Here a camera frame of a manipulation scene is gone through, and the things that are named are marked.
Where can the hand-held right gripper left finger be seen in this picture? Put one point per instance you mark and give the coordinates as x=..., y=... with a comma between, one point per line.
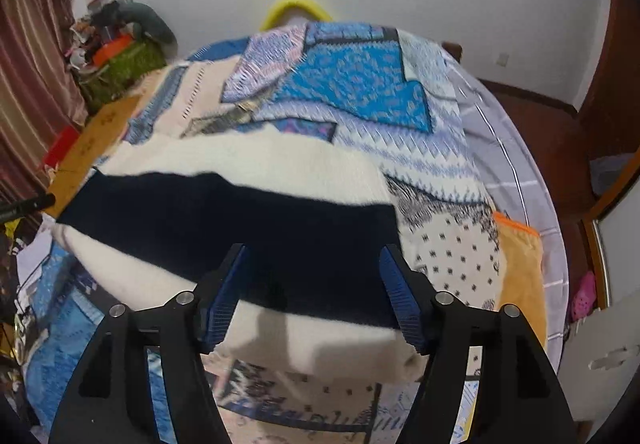
x=225, y=296

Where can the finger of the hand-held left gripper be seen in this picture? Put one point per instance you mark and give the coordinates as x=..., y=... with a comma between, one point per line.
x=25, y=206

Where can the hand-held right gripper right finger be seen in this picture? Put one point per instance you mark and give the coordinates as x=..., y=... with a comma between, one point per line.
x=400, y=296

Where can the cream sweater with black stripes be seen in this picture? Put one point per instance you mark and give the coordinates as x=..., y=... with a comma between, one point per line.
x=300, y=163

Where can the red bag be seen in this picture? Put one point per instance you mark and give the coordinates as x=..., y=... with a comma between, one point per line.
x=60, y=148

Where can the yellow cardboard box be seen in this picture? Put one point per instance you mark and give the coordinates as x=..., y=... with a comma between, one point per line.
x=95, y=143

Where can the striped red curtain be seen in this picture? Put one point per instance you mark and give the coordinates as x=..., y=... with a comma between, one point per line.
x=35, y=73

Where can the green patterned box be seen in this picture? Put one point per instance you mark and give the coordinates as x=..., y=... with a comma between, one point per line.
x=125, y=73

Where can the grey striped bed sheet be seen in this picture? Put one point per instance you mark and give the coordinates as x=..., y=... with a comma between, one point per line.
x=510, y=163

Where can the orange box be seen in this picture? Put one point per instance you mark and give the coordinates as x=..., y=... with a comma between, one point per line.
x=112, y=48

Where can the pink shoe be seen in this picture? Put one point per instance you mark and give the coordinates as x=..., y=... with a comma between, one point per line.
x=584, y=296

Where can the pile of assorted clutter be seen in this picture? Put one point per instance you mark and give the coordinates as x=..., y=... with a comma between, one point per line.
x=97, y=16

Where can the grey plush toy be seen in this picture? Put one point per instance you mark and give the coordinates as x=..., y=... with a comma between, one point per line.
x=147, y=18

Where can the blue patchwork blanket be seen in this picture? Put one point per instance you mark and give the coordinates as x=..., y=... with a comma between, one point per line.
x=350, y=73

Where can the grey bin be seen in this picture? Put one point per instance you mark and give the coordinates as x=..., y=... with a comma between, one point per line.
x=610, y=173

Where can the brown wooden bedpost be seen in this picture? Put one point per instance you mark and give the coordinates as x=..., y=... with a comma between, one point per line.
x=452, y=51

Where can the brown wooden door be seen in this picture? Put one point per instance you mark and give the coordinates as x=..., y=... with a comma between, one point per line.
x=605, y=98

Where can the yellow foam tube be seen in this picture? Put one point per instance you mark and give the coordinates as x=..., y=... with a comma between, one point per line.
x=295, y=1

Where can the white wardrobe door wooden frame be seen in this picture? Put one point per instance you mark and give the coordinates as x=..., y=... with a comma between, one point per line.
x=625, y=254

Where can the white wall socket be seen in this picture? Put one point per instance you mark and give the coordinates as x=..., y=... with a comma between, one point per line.
x=503, y=59

